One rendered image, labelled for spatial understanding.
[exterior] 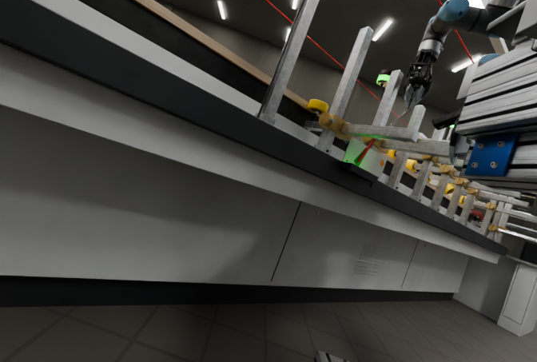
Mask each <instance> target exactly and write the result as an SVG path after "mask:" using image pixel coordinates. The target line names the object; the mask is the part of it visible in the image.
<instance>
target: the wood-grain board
mask: <svg viewBox="0 0 537 362"><path fill-rule="evenodd" d="M133 1H134V2H136V3H137V4H139V5H140V6H143V7H144V8H146V9H147V10H148V11H150V12H152V13H153V14H155V15H157V16H158V17H159V18H161V19H163V20H164V21H166V22H168V23H169V24H170V25H172V26H174V27H176V28H177V29H179V30H180V31H182V32H183V33H185V34H187V35H189V36H190V37H191V38H193V39H194V40H196V41H198V42H200V43H201V44H202V45H203V46H206V47H207V48H209V49H210V50H212V51H213V52H215V53H216V54H218V55H220V56H222V57H223V58H224V59H226V60H228V61H229V62H231V63H233V64H234V65H235V66H237V67H239V68H240V69H242V70H243V71H245V72H246V73H248V74H250V75H252V76H253V77H255V78H256V79H258V80H259V81H261V82H263V83H264V84H266V85H267V86H269V84H270V82H271V80H272V79H271V78H270V77H269V76H268V75H266V74H264V73H263V72H261V71H260V70H258V69H257V68H256V67H254V66H252V65H251V64H249V63H248V62H246V61H245V60H244V59H242V58H240V57H239V56H237V55H236V54H235V53H233V52H232V51H230V50H228V49H227V48H225V47H224V46H223V45H221V44H219V43H218V42H216V41H214V40H213V39H211V38H210V37H209V36H207V35H206V34H204V33H202V32H201V31H199V30H198V29H197V28H195V27H194V26H192V25H190V24H189V23H187V22H186V21H185V20H183V19H182V18H180V17H178V16H177V15H175V14H174V13H173V12H171V11H170V10H168V9H166V8H165V7H164V6H162V5H161V4H159V3H158V2H155V1H154V0H133ZM283 96H285V97H286V98H287V99H289V100H291V101H293V102H294V103H296V104H297V105H299V106H300V107H302V108H303V109H306V110H307V111H308V112H309V113H312V112H311V111H309V110H308V108H307V107H308V102H307V101H305V100H304V99H303V98H301V97H299V96H298V95H296V94H295V93H293V92H292V91H291V90H289V89H287V88H285V91H284V94H283ZM312 114H313V113H312ZM377 153H378V154H380V155H381V156H383V157H385V158H387V162H389V163H391V164H392V165H394V163H395V160H394V159H393V158H391V157H389V156H388V155H387V154H386V153H379V152H377ZM404 172H405V173H406V174H408V175H409V176H411V177H413V178H415V179H417V177H418V175H417V174H415V173H413V172H412V171H411V170H410V169H408V168H406V167H405V168H404ZM426 186H427V187H428V188H430V189H432V190H433V191H436V187H435V186H434V185H432V184H431V183H429V182H428V181H427V183H426ZM444 197H445V198H446V199H448V200H449V201H450V200H451V197H450V196H448V195H447V194H444Z"/></svg>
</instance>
